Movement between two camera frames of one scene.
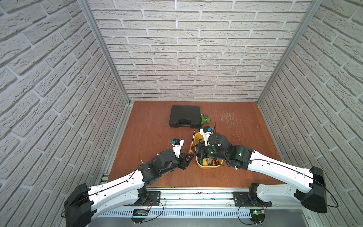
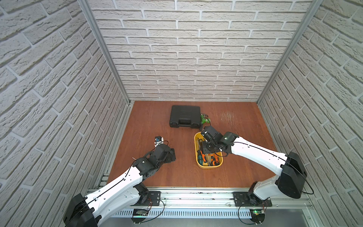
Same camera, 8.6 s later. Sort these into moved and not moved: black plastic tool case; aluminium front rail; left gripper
Moved: left gripper
Not moved: black plastic tool case; aluminium front rail
